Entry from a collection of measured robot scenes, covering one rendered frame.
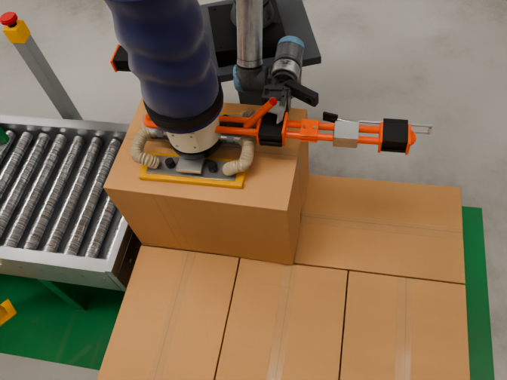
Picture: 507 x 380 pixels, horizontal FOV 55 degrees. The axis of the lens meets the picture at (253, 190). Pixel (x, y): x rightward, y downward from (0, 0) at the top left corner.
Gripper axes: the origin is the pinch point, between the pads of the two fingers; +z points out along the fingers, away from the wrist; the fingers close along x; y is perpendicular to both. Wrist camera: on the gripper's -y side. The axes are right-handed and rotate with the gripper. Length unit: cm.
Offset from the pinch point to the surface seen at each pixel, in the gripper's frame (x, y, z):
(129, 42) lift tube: 40, 31, 10
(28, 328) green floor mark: -108, 123, 46
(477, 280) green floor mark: -108, -83, -7
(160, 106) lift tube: 18.3, 29.7, 10.4
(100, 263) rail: -49, 67, 31
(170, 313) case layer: -54, 37, 44
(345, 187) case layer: -54, -20, -16
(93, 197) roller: -53, 83, 0
